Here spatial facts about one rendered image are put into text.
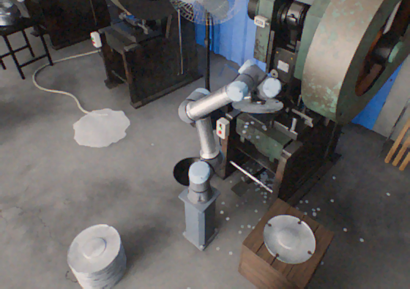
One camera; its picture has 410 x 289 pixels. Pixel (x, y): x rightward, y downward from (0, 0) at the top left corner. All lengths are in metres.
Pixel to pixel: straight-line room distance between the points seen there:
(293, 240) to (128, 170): 1.44
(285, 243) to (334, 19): 1.22
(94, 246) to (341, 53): 1.68
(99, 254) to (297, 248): 1.12
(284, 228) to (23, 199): 1.92
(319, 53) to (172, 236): 1.57
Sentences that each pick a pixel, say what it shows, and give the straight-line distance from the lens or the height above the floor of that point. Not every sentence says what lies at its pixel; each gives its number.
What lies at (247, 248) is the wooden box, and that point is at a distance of 1.93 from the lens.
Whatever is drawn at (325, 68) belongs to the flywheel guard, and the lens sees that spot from 1.41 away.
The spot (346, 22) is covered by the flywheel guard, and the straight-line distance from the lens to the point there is 1.37.
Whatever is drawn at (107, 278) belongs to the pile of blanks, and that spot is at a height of 0.12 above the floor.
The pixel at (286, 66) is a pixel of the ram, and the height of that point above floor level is 1.07.
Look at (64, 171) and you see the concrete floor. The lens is 2.91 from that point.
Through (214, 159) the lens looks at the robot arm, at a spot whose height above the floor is 0.68.
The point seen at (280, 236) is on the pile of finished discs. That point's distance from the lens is 1.97.
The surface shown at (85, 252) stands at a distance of 2.13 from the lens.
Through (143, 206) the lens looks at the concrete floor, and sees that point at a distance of 2.51.
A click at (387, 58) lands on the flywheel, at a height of 1.32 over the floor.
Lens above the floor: 2.04
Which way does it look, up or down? 40 degrees down
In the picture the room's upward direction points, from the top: 1 degrees clockwise
